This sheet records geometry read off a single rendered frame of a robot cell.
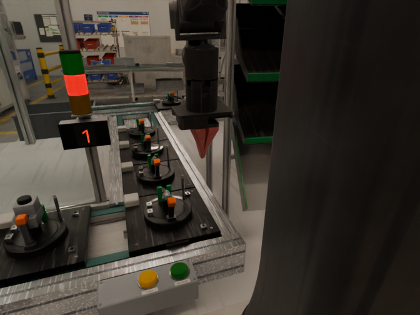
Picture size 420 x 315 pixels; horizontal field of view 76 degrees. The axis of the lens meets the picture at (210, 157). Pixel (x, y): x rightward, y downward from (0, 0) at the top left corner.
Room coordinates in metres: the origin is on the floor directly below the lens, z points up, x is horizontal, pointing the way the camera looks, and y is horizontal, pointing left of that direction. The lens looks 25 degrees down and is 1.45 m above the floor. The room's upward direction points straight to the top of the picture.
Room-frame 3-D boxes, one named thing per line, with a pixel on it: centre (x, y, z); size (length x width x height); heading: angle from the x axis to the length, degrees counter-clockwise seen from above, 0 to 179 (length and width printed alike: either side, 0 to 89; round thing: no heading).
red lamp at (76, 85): (0.71, 0.34, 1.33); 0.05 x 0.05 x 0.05
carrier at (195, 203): (0.65, 0.12, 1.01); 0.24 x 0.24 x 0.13; 19
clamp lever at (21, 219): (0.51, 0.43, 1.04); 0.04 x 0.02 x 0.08; 19
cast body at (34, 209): (0.55, 0.45, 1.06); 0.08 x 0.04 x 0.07; 19
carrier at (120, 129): (1.35, 0.36, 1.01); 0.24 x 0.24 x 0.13; 19
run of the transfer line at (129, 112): (2.15, -0.22, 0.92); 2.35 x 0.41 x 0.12; 109
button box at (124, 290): (0.42, 0.14, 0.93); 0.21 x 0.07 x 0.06; 109
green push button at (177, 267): (0.45, 0.07, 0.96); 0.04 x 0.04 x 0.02
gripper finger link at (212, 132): (0.48, 0.03, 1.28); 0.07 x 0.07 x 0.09; 18
